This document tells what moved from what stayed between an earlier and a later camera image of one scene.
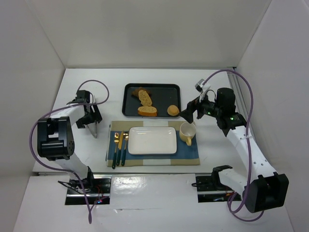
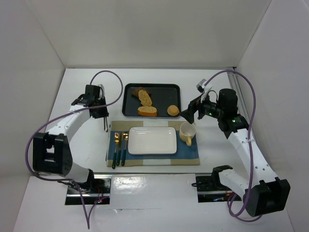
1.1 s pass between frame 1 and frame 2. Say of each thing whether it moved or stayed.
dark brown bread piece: stayed
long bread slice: stayed
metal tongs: moved
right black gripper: stayed
